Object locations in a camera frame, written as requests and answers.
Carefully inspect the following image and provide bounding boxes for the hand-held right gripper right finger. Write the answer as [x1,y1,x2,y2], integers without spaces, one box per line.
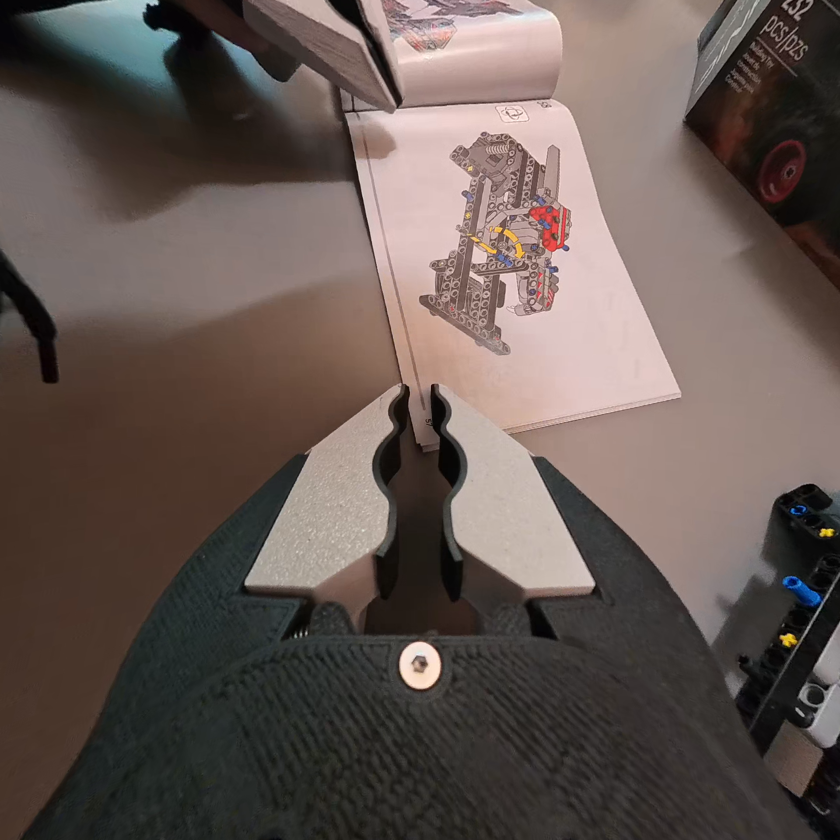
[430,384,597,603]

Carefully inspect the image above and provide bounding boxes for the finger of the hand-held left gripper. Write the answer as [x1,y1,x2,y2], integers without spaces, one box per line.
[241,0,403,112]
[353,0,406,107]

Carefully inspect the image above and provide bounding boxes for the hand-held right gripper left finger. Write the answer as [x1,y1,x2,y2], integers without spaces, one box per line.
[243,384,409,606]

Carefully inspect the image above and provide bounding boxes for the white instruction booklet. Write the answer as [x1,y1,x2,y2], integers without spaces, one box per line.
[340,0,683,455]

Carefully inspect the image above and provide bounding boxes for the toy brick vehicle model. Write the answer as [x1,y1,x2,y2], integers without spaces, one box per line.
[734,484,840,840]

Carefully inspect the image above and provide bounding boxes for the black toy set box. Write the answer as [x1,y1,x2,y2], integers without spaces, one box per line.
[682,0,840,293]

